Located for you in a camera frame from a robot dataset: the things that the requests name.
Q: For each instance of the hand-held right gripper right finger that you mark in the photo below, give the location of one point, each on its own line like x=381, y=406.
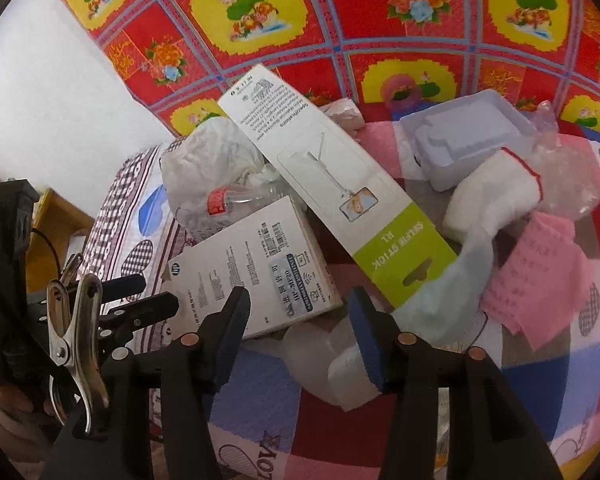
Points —
x=367, y=340

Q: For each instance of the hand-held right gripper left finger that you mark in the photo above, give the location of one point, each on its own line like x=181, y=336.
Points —
x=235, y=330

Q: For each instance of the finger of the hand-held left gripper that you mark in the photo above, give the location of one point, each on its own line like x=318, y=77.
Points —
x=150, y=306
x=127, y=286

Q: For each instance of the white plastic jug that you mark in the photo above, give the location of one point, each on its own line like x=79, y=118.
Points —
x=315, y=360

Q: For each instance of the white knit glove red trim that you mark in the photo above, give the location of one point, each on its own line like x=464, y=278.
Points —
x=485, y=195

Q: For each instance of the clear plastic bag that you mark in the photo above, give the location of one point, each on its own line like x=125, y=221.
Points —
x=565, y=180

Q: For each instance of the metal spring clip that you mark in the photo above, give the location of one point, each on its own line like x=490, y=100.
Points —
x=87, y=310

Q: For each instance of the wooden nightstand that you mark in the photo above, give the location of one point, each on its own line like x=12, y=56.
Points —
x=55, y=220

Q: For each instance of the white printed cardboard box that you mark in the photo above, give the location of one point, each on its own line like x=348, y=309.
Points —
x=240, y=270

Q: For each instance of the pale blue plastic bag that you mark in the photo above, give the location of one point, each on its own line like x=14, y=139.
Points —
x=450, y=290

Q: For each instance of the clear bottle red label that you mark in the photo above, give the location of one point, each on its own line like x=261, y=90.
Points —
x=250, y=200

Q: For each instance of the white crumpled plastic bag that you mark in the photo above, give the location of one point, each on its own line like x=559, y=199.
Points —
x=205, y=155

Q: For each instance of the plaid heart bed blanket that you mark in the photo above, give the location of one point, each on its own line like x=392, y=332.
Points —
x=530, y=385

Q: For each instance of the pink paper sheet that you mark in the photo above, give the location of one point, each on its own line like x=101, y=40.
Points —
x=540, y=270

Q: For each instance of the long white green box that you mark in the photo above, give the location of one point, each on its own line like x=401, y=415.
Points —
x=320, y=160

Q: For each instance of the pale lavender plastic tray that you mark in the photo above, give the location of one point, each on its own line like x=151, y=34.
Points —
x=460, y=145

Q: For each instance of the beige crumpled paper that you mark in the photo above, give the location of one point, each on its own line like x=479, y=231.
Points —
x=345, y=112

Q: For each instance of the red floral printed cloth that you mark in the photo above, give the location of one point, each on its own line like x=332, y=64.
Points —
x=330, y=10

